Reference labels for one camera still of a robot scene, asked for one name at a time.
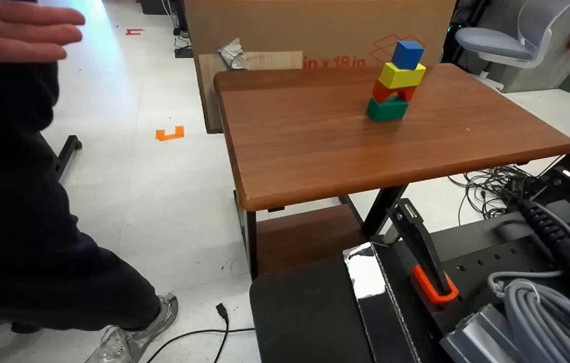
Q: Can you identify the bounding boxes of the person's bare hand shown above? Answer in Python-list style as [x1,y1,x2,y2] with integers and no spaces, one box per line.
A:
[0,0,87,64]

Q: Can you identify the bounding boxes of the blue block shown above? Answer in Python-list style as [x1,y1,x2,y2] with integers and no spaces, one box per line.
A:
[391,38,427,70]

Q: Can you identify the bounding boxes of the black stand foot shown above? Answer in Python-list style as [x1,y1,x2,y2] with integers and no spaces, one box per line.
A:
[52,134,85,184]

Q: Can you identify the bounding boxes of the person in dark clothes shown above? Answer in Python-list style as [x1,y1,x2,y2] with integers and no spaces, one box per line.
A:
[0,47,165,333]

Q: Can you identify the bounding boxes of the orange floor tape marker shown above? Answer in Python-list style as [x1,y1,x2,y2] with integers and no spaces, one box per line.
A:
[152,126,186,144]

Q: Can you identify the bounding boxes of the crumpled packing paper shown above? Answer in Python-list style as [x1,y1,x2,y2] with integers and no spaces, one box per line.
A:
[218,37,249,70]

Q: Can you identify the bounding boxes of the large printed cardboard box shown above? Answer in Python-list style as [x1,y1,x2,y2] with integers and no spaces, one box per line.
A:
[181,0,458,73]

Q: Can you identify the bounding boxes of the black table leg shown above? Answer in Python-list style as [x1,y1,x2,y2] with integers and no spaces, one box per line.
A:
[246,209,259,278]
[361,185,410,239]

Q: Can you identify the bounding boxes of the grey sneaker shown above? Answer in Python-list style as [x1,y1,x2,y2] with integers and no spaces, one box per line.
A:
[83,293,181,363]

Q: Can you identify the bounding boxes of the wooden lower board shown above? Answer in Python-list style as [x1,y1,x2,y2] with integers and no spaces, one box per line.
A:
[255,204,366,277]

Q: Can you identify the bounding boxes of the red arch block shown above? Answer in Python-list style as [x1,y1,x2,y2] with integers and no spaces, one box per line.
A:
[371,80,417,106]

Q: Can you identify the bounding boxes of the green block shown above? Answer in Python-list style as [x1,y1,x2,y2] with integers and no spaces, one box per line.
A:
[364,97,410,126]

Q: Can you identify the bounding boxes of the yellow block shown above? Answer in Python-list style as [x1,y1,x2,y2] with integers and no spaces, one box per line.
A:
[377,60,427,91]

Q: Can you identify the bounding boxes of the shiny metal strip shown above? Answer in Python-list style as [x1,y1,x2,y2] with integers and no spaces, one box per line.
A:
[343,240,403,363]

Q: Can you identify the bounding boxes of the grey office chair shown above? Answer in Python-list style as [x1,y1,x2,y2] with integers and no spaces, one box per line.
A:
[453,0,570,95]

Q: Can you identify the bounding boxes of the thin black floor cable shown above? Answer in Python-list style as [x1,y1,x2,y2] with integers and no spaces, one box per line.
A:
[144,300,258,363]

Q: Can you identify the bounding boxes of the black clamp with orange handle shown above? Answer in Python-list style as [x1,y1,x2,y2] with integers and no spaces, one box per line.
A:
[386,198,460,309]

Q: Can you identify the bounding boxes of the tangled floor cables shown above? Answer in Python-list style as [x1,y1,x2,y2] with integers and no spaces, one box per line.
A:
[447,163,533,229]

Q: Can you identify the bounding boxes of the thick black ribbed cable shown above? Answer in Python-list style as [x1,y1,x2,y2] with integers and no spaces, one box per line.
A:
[501,187,570,319]

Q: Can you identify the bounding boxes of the grey coiled cable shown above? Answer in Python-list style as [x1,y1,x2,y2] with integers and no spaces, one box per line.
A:
[487,270,570,363]

